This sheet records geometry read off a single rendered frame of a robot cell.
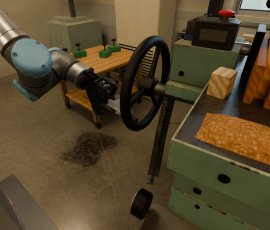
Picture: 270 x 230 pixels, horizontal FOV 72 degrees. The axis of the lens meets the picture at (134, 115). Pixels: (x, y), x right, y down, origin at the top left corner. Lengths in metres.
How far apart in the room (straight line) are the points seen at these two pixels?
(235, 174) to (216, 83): 0.16
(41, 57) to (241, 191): 0.51
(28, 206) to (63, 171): 0.79
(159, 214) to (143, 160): 0.93
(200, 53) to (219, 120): 0.20
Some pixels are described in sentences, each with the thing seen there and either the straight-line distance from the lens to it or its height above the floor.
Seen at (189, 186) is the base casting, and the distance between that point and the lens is 0.41.
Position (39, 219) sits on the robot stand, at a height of 0.55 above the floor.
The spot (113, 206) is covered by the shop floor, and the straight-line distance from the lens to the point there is 1.22.
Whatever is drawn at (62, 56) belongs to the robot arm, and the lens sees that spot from 0.73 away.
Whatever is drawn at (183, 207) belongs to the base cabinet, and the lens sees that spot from 0.47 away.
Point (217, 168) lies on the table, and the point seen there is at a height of 0.88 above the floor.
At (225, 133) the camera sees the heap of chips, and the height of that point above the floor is 0.91.
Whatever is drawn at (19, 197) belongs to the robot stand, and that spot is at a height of 0.55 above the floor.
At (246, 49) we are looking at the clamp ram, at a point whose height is 0.95.
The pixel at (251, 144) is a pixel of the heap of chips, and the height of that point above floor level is 0.91.
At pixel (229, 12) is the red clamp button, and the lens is 0.44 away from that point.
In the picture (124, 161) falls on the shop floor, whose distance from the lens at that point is 1.40.
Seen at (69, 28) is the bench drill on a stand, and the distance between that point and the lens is 2.29.
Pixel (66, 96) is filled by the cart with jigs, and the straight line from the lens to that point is 1.95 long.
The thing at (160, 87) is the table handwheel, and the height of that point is 0.82.
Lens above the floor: 1.07
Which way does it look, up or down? 36 degrees down
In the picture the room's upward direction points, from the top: straight up
